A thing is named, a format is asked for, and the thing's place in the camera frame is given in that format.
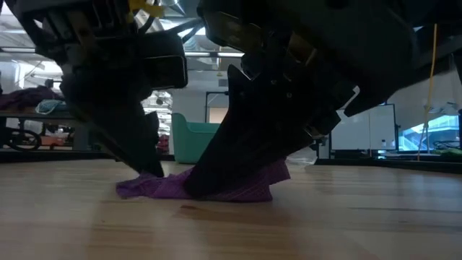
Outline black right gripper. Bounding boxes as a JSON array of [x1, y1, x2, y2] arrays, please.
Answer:
[[196, 0, 422, 140]]

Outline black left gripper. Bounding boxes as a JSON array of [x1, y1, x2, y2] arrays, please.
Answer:
[[6, 0, 189, 179]]

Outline purple elastic bandage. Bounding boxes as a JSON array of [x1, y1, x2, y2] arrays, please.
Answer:
[[115, 157, 292, 204]]

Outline red storage bins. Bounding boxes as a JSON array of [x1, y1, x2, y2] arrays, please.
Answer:
[[157, 133, 171, 155]]

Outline green plastic bin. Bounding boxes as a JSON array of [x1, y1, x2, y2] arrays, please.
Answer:
[[170, 112, 223, 165]]

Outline long ceiling light strip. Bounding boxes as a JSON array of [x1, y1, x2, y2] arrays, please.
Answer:
[[0, 45, 245, 59]]

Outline teal cloth pile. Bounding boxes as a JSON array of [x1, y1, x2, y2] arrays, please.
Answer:
[[35, 98, 69, 116]]

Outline black wheel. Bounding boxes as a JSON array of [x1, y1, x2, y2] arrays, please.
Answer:
[[2, 128, 43, 153]]

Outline grey metal work table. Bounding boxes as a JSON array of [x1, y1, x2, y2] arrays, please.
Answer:
[[0, 107, 86, 153]]

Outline white whiteboard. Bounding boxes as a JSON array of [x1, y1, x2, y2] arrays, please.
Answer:
[[330, 103, 398, 152]]

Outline purple cloth pile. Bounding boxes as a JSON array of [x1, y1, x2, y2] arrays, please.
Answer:
[[0, 85, 65, 111]]

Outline black aluminium table frame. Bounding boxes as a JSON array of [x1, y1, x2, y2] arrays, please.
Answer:
[[0, 149, 462, 175]]

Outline yellow cable tag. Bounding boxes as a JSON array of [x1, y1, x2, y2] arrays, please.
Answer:
[[126, 0, 166, 18]]

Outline yellow cable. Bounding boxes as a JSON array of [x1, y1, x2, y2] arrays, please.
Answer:
[[416, 22, 440, 163]]

